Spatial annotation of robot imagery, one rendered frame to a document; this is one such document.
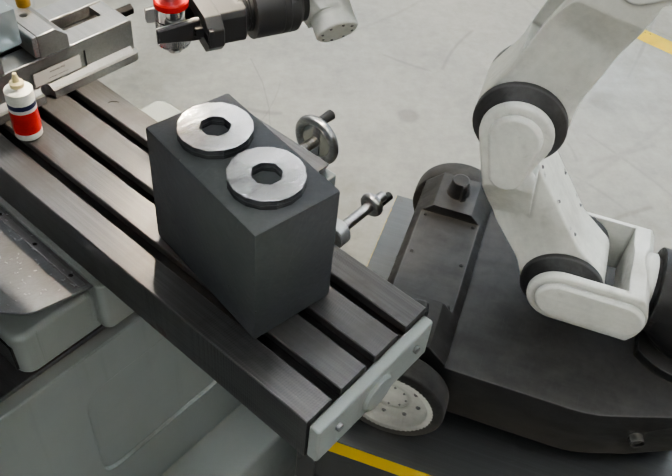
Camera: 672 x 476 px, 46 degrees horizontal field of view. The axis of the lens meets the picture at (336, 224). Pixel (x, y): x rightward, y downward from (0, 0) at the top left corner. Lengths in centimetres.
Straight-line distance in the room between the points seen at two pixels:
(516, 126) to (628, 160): 174
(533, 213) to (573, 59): 30
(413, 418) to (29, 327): 71
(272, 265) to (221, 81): 208
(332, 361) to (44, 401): 48
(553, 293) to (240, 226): 72
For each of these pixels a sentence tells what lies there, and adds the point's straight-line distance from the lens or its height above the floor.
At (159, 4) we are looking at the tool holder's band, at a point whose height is 116.
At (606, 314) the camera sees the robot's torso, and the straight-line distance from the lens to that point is 145.
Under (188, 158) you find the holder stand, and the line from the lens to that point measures 93.
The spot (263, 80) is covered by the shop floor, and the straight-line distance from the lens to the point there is 295.
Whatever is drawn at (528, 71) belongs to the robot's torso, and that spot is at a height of 108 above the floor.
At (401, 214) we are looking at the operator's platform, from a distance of 191.
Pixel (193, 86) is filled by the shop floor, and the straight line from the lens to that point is 292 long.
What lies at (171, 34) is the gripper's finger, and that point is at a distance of 113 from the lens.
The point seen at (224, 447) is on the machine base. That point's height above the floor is 20.
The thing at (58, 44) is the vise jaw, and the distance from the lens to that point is 132.
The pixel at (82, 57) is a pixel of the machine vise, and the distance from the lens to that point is 137.
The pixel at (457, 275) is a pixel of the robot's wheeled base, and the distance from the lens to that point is 155.
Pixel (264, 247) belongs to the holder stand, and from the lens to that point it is 86.
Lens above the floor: 174
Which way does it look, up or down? 46 degrees down
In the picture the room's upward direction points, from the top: 6 degrees clockwise
